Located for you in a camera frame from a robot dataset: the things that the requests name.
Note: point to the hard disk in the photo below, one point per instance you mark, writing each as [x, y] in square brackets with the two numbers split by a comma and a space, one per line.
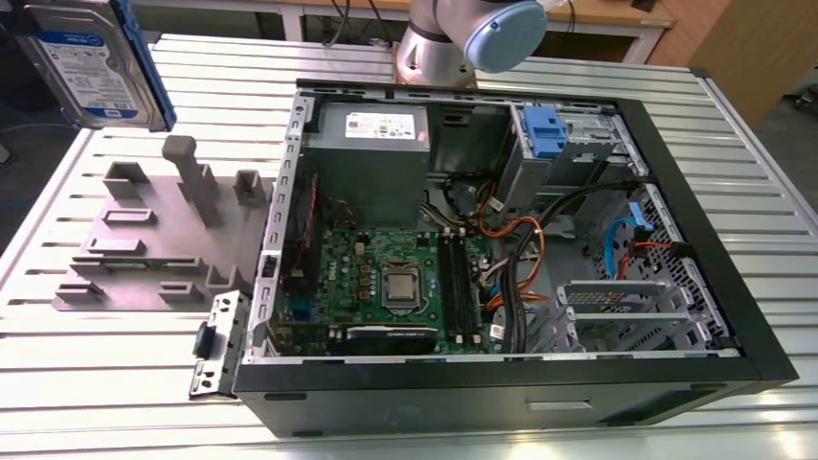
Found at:
[90, 62]

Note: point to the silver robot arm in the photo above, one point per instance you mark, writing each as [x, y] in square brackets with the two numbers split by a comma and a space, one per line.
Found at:
[434, 52]

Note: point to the green motherboard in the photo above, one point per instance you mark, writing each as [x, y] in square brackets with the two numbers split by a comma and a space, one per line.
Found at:
[390, 244]

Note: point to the silver CPU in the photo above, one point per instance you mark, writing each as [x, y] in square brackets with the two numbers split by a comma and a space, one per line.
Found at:
[402, 286]

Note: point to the grey power supply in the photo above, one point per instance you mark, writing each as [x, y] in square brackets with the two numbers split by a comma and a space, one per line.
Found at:
[365, 182]

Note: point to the black RAM slot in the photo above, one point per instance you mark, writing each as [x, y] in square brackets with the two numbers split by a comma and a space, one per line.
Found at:
[467, 292]
[450, 287]

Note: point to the CPU socket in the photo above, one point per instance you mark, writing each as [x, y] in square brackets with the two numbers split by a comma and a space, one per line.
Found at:
[403, 303]

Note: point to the black graphics card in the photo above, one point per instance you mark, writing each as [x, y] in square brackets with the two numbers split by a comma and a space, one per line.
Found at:
[383, 338]

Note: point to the blue drive latch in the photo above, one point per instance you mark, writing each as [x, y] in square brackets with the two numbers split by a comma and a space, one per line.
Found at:
[543, 134]

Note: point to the metal drive cage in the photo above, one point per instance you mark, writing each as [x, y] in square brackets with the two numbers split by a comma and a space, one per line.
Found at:
[575, 163]

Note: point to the black PC case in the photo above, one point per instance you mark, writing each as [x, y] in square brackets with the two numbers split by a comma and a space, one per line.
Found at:
[383, 397]

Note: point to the grey parts rack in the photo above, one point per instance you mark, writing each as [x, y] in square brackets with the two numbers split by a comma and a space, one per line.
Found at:
[166, 239]

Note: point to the black blue latch knob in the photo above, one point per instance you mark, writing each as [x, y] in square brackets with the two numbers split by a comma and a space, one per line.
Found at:
[205, 340]

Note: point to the green RAM stick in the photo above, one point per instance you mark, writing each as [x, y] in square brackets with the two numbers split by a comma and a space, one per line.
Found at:
[138, 264]

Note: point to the brown wooden cabinet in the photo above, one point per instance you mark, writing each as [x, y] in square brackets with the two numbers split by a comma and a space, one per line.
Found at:
[754, 48]

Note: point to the black office chair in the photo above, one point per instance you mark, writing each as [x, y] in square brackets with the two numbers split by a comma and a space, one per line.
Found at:
[806, 98]

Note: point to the metal case bracket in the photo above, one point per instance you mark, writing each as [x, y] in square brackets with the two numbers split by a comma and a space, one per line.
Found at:
[223, 306]

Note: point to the wooden desk white frame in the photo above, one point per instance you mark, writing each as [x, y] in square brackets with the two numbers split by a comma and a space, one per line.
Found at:
[626, 19]

